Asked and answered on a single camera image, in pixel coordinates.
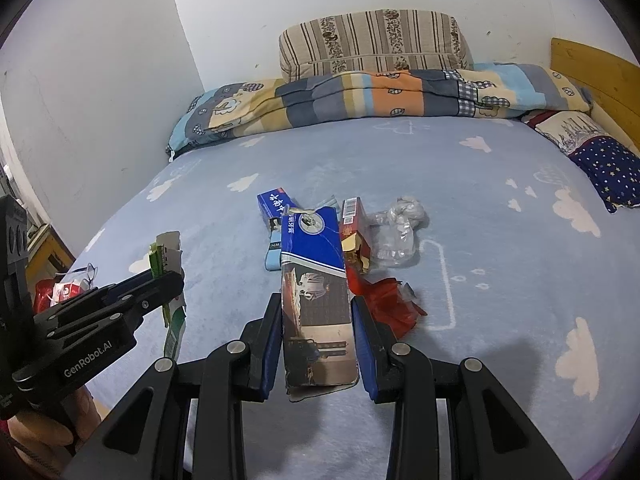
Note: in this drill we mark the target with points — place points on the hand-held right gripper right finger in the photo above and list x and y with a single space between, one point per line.
362 345

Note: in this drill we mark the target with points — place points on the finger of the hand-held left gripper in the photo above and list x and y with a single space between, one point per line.
125 282
150 300

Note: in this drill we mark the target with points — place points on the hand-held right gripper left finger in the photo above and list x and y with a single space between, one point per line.
270 342

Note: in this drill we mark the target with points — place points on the green and white carton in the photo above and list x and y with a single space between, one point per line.
175 330

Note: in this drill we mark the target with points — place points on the blue photo-print carton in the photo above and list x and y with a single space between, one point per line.
315 310

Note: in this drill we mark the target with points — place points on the light blue face mask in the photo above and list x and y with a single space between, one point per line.
274 260

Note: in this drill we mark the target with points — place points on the clear plastic bag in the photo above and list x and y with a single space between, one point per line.
395 240

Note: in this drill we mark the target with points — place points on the person's left hand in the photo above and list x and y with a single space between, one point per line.
45 437

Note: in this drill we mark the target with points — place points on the eyeglasses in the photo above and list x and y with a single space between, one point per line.
90 272

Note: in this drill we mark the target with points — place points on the red plastic wrapper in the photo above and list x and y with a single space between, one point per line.
385 305

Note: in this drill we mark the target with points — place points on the red and white bag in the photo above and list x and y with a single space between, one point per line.
57 295

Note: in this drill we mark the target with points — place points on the yellow wooden cabinet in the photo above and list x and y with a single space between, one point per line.
45 255

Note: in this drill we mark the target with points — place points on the red cardboard box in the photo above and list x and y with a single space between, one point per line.
350 232

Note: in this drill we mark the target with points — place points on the blue toothpaste box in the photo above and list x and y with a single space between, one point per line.
272 205

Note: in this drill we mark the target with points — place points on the light blue cloud bedsheet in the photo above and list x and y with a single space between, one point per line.
500 270

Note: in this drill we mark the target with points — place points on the patchwork cartoon quilt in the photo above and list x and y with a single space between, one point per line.
350 97

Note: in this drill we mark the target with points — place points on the striped floral pillow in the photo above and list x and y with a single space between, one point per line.
375 42

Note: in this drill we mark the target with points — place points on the navy star patchwork pillow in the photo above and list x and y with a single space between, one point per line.
605 160

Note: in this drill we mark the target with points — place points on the wooden headboard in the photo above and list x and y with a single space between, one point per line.
600 75

